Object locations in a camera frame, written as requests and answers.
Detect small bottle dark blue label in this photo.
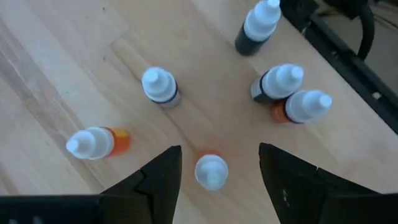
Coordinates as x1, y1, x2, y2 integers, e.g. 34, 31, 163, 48
250, 63, 305, 105

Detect small dark food coloring bottle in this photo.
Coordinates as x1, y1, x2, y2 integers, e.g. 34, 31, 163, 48
234, 0, 282, 57

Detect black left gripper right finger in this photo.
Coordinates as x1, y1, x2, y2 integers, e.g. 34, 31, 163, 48
259, 142, 379, 224

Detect black aluminium table frame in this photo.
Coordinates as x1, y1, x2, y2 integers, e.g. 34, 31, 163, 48
278, 0, 398, 135

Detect black cable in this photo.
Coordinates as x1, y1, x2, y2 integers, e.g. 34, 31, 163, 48
323, 0, 376, 62

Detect small black food coloring bottle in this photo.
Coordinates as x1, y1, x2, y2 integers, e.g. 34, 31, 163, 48
141, 66, 182, 109

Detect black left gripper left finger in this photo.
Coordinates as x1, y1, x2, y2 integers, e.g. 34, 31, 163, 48
101, 145, 183, 224

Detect small orange food coloring bottle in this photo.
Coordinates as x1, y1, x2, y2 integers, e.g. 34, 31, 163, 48
269, 89, 333, 124
65, 126, 131, 161
194, 149, 229, 192

